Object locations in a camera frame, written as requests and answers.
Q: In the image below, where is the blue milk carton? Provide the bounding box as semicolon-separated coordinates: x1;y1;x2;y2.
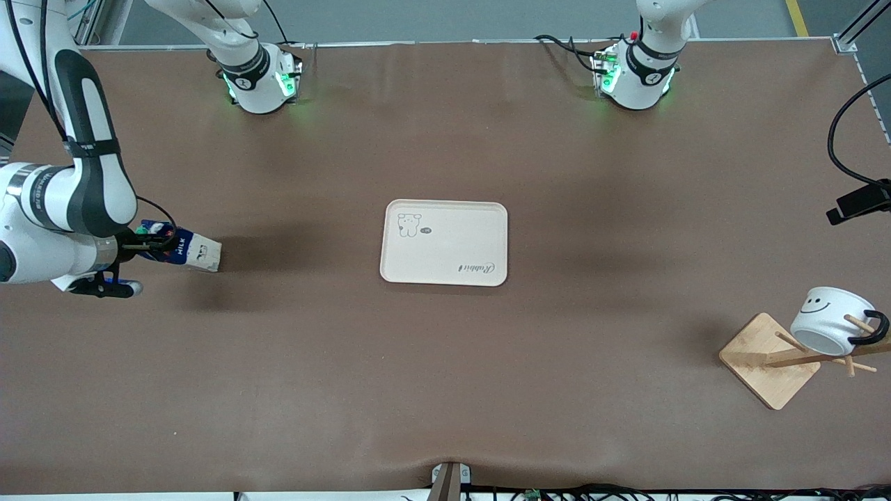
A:
136;221;222;273

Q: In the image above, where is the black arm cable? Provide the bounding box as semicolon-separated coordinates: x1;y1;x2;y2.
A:
828;73;891;189
0;0;178;244

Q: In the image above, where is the black left base cable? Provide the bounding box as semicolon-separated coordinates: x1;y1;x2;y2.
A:
535;35;608;72

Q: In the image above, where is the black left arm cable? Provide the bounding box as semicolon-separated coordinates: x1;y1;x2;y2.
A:
828;73;891;189

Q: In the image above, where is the white mug with black handle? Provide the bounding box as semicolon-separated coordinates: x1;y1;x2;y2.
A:
790;287;890;357

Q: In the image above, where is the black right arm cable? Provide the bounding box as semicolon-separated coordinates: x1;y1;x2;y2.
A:
0;0;178;244

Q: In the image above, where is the wooden cup rack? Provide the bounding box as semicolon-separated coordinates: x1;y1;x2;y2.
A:
719;312;891;411

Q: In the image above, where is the aluminium frame post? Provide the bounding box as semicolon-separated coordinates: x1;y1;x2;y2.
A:
70;0;133;47
833;0;891;55

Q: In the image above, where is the cream rabbit print tray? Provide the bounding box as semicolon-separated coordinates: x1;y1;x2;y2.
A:
379;200;509;287

